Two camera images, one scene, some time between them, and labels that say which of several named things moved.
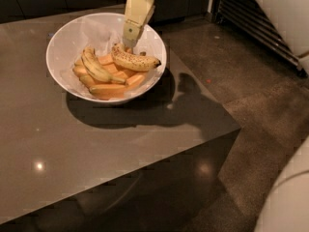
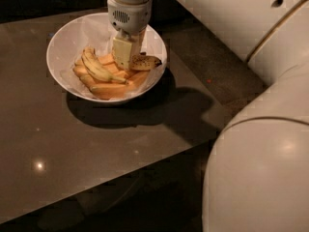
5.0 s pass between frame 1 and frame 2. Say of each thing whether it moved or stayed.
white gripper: moved
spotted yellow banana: stayed
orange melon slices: stayed
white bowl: stayed
